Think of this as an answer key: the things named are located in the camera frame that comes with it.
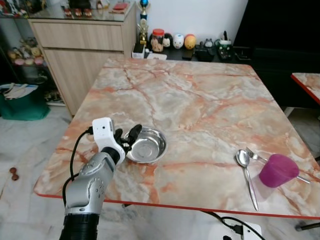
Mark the black table leg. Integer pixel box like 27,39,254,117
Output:
294,221,320,232

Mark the black power cable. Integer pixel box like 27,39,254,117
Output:
202,211,266,240

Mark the green mug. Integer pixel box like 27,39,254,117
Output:
215,31,234,61

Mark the green storage bin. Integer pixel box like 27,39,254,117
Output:
0,82,51,121

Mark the orange yellow round figurine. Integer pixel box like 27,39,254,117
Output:
184,34,197,50

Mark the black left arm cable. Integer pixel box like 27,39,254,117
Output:
62,126,96,207

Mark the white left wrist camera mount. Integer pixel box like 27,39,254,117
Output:
92,117,126,159

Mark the stainless steel bowl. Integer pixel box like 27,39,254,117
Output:
125,126,168,164

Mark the stainless steel spoon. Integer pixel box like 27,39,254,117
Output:
235,149,260,211

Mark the white round figurine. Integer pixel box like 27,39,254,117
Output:
173,34,185,49

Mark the red-lidded glass jar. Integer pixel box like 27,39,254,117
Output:
150,28,166,53

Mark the shelf with plush toys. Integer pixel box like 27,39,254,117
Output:
0,14,51,106

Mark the purple plastic cup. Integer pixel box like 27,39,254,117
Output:
259,154,300,189

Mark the stainless steel fork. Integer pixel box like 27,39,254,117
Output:
246,147,311,184

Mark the black round figurine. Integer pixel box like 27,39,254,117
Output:
163,33,174,49

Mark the gold trophy with blue ball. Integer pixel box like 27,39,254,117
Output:
138,0,151,48

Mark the light wooden cabinet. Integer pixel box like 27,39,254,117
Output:
27,4,139,116

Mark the marble side table red edge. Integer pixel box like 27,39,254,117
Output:
291,73,320,105

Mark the black tv cabinet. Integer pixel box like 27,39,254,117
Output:
233,0,320,109

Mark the brown small floor object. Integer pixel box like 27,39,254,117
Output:
8,167,20,181

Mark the red flat box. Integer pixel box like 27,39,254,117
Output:
112,2,130,12

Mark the white power strip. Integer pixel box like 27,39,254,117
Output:
208,216,264,240

